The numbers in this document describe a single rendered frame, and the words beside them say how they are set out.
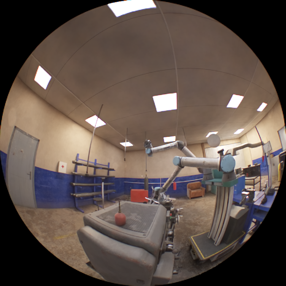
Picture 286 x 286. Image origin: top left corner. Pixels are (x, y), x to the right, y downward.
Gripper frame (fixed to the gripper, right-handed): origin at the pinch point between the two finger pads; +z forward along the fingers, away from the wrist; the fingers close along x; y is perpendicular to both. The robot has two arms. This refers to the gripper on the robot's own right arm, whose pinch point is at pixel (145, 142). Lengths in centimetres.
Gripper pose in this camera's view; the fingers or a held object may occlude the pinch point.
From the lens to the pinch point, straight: 133.4
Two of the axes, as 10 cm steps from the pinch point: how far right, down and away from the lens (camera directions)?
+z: -3.1, -3.4, -8.9
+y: 6.2, 6.3, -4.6
